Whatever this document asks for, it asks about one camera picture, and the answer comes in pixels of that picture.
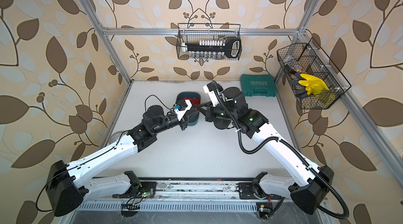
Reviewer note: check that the black wire basket wall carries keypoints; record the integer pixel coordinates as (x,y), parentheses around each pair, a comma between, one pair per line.
(194,32)
(306,59)

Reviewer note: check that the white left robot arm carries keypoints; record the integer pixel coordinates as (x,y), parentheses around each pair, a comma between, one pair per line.
(69,185)

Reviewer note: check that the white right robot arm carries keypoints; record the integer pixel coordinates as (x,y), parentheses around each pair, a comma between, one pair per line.
(309,185)

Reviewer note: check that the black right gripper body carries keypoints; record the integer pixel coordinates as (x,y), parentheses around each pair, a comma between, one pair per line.
(214,112)

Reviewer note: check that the black socket set holder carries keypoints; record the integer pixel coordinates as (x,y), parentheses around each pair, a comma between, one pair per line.
(230,49)

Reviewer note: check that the green plastic tool case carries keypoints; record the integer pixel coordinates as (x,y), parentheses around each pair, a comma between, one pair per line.
(258,85)

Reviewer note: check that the black wire basket right wall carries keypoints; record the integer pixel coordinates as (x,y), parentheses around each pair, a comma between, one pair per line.
(306,59)

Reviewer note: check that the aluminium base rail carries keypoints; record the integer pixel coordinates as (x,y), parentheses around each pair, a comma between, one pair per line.
(194,196)

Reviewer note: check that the black wire basket back wall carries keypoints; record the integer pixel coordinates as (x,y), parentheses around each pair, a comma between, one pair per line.
(194,32)

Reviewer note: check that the black dome screw fixture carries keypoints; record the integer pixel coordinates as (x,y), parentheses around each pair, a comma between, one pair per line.
(223,123)

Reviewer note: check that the clear tape roll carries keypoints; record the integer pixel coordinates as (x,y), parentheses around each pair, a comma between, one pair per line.
(116,136)

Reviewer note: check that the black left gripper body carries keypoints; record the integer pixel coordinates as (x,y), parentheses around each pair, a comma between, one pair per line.
(182,122)

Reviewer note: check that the yellow rubber glove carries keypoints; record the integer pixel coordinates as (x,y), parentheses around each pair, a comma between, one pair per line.
(314,85)

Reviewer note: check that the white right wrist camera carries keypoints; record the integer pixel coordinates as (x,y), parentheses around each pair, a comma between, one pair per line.
(210,89)

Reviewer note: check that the black pliers in basket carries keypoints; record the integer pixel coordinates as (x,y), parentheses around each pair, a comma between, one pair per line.
(299,90)

